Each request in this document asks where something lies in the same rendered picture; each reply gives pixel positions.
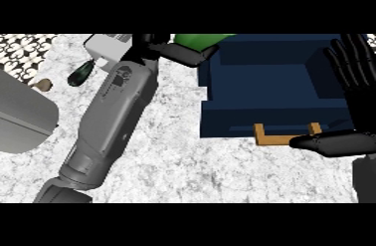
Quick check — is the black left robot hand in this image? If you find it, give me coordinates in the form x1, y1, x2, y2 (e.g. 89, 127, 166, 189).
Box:
120, 33, 219, 69

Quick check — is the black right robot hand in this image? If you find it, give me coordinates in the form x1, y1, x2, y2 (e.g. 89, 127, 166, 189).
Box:
287, 33, 376, 158

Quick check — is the green cup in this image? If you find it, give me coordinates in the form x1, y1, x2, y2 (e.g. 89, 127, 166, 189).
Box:
174, 33, 237, 54

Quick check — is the blue open drawer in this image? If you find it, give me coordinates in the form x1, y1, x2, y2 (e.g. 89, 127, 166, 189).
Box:
196, 33, 370, 109

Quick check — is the blue drawer front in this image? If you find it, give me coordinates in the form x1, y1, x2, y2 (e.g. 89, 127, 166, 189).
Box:
197, 87, 355, 139

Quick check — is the white box appliance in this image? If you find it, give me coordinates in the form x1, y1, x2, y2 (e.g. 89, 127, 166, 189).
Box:
82, 33, 134, 71

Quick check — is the dark green bottle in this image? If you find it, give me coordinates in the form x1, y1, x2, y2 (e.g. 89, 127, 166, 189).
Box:
66, 58, 98, 88

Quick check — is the small tan object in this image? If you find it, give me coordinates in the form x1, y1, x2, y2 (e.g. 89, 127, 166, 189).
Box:
29, 78, 54, 93

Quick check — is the grey rounded appliance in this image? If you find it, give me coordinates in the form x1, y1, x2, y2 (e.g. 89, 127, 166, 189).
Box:
0, 69, 60, 155

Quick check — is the wooden drawer handle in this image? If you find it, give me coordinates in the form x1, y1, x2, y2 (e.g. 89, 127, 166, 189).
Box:
250, 122, 324, 146

